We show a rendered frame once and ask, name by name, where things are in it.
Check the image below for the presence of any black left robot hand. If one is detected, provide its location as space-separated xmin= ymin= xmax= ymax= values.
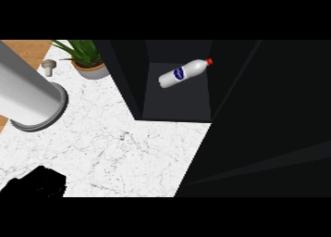
xmin=0 ymin=165 xmax=67 ymax=198

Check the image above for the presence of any dark grey cabinet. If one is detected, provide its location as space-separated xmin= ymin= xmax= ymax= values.
xmin=90 ymin=39 xmax=264 ymax=124

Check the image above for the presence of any white water bottle red cap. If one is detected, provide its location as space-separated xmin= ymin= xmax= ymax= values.
xmin=156 ymin=57 xmax=213 ymax=89

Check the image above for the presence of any dark grey cabinet door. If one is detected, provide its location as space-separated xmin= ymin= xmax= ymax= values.
xmin=174 ymin=39 xmax=331 ymax=198

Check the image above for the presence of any large grey cylinder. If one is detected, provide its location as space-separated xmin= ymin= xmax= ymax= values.
xmin=0 ymin=39 xmax=69 ymax=133

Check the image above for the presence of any green plant in grey pot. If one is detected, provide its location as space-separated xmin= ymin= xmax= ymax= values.
xmin=50 ymin=39 xmax=112 ymax=81

